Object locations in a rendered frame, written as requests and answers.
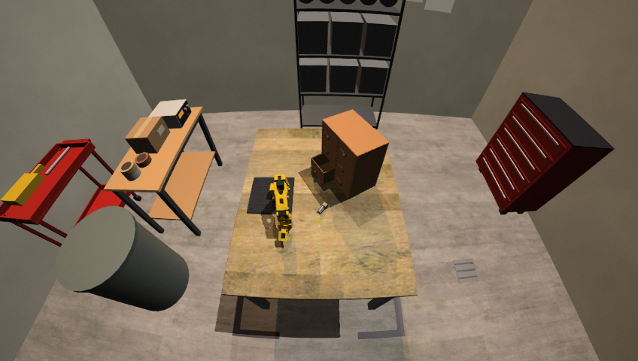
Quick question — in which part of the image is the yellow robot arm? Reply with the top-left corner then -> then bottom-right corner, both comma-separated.
271,174 -> 292,223

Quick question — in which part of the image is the dark brown wooden chest of drawers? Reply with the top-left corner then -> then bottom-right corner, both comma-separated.
321,110 -> 389,199

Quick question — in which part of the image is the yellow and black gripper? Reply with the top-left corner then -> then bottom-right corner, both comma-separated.
278,221 -> 293,241

